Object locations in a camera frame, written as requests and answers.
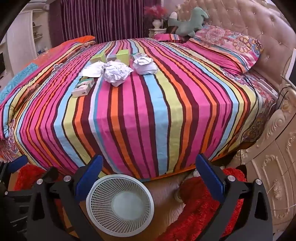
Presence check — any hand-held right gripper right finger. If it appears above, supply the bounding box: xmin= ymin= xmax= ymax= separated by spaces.
xmin=195 ymin=153 xmax=274 ymax=241

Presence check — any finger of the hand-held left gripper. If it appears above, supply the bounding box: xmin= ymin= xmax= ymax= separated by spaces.
xmin=5 ymin=166 xmax=59 ymax=197
xmin=0 ymin=155 xmax=28 ymax=182

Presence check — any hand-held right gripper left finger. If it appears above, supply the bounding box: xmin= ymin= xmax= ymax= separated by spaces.
xmin=28 ymin=154 xmax=104 ymax=241

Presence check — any white mesh basket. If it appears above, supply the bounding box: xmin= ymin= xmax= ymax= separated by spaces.
xmin=86 ymin=174 xmax=155 ymax=235

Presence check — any white cardboard box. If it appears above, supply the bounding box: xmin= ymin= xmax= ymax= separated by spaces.
xmin=71 ymin=85 xmax=89 ymax=98

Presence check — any green and white box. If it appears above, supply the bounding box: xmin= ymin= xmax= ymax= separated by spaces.
xmin=80 ymin=77 xmax=95 ymax=88

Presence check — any large white paper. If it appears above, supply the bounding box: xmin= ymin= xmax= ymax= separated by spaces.
xmin=103 ymin=61 xmax=134 ymax=87

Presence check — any white plastic packet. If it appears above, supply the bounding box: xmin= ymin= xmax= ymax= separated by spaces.
xmin=80 ymin=61 xmax=105 ymax=78
xmin=133 ymin=61 xmax=158 ymax=75

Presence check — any green cardboard box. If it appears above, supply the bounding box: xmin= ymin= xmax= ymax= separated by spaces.
xmin=116 ymin=49 xmax=130 ymax=65
xmin=90 ymin=52 xmax=107 ymax=64

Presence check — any small white paper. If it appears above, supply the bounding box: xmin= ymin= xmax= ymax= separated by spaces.
xmin=133 ymin=54 xmax=153 ymax=66

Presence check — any red shaggy rug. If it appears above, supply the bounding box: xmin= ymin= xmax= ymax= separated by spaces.
xmin=14 ymin=164 xmax=248 ymax=241

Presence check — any cream carved bedside cabinet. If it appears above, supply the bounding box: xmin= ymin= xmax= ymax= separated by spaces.
xmin=231 ymin=93 xmax=296 ymax=234

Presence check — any striped colourful bedsheet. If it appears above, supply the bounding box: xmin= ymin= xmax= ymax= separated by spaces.
xmin=0 ymin=38 xmax=278 ymax=180

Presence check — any white shelf cabinet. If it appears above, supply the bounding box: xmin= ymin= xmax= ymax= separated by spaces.
xmin=0 ymin=9 xmax=50 ymax=77

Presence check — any pink floral pillow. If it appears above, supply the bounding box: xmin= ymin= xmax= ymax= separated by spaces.
xmin=185 ymin=23 xmax=264 ymax=75

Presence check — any pink striped pillow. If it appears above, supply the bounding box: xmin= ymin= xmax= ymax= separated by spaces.
xmin=154 ymin=33 xmax=192 ymax=43

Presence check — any green plush dinosaur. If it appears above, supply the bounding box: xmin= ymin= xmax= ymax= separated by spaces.
xmin=168 ymin=7 xmax=210 ymax=37

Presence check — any small white nightstand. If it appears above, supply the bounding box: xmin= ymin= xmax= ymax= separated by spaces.
xmin=148 ymin=28 xmax=167 ymax=37

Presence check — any purple curtain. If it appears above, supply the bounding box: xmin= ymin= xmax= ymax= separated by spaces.
xmin=50 ymin=0 xmax=151 ymax=43

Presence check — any beige tufted headboard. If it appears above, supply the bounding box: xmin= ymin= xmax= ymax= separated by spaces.
xmin=174 ymin=0 xmax=296 ymax=93

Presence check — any pink flower bunch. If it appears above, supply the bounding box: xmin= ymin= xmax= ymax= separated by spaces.
xmin=143 ymin=6 xmax=168 ymax=20

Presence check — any black cable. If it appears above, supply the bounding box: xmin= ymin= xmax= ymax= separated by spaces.
xmin=239 ymin=74 xmax=292 ymax=165

